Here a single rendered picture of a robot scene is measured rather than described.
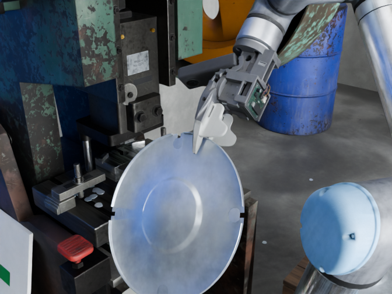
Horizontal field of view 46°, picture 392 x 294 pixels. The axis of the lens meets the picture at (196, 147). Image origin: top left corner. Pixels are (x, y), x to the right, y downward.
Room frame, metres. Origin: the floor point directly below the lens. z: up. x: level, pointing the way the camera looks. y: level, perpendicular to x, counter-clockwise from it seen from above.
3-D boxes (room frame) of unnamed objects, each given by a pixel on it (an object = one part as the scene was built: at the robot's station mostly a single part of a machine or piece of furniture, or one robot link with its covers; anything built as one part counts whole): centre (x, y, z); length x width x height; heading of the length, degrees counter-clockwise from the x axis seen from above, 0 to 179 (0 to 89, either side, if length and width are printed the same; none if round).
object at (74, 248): (0.80, 0.26, 0.72); 0.07 x 0.06 x 0.08; 48
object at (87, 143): (1.18, 0.31, 0.81); 0.02 x 0.02 x 0.14
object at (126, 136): (1.20, 0.21, 0.86); 0.20 x 0.16 x 0.05; 138
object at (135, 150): (1.19, 0.21, 0.76); 0.15 x 0.09 x 0.05; 138
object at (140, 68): (1.17, 0.18, 1.04); 0.17 x 0.15 x 0.30; 48
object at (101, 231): (1.20, 0.21, 0.68); 0.45 x 0.30 x 0.06; 138
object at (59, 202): (1.07, 0.32, 0.76); 0.17 x 0.06 x 0.10; 138
